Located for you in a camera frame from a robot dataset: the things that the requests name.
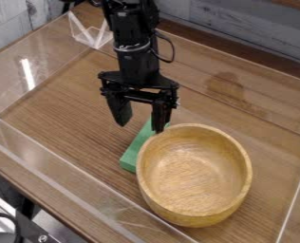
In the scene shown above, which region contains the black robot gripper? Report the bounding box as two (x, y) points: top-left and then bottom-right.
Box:
(97, 47), (181, 135)

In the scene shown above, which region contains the green rectangular block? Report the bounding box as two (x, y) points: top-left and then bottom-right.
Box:
(119, 120), (157, 174)

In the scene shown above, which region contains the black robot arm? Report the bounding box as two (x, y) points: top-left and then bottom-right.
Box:
(98, 0), (180, 133)

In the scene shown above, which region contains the brown wooden bowl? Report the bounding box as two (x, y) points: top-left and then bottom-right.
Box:
(137, 123), (253, 228)

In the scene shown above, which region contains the black metal frame bracket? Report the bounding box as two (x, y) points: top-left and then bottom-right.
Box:
(15, 211), (62, 243)

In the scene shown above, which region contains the black cable loop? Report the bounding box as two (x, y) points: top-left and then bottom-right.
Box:
(0, 210), (27, 243)

